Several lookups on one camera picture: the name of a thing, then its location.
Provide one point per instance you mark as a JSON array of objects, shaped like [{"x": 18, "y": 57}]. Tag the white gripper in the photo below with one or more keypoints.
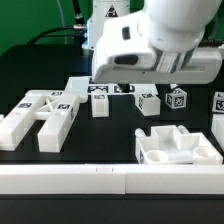
[{"x": 158, "y": 46}]

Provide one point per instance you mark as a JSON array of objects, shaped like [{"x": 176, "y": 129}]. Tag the white chair seat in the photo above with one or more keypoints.
[{"x": 172, "y": 144}]

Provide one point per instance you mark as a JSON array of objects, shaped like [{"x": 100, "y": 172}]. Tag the white tagged cube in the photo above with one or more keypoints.
[{"x": 176, "y": 98}]

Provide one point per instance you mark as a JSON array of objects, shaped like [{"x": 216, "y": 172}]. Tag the white tagged block right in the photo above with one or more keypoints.
[{"x": 218, "y": 102}]

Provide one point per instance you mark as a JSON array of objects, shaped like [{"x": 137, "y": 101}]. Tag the white part right edge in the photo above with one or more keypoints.
[{"x": 217, "y": 129}]

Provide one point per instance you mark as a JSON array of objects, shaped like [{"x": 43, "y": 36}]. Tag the white marker base plate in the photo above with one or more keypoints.
[{"x": 84, "y": 84}]

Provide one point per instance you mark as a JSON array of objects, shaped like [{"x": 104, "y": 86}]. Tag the white chair back frame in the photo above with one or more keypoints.
[{"x": 57, "y": 109}]

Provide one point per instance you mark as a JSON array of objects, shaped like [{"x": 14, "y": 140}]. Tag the white front rail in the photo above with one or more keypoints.
[{"x": 111, "y": 179}]

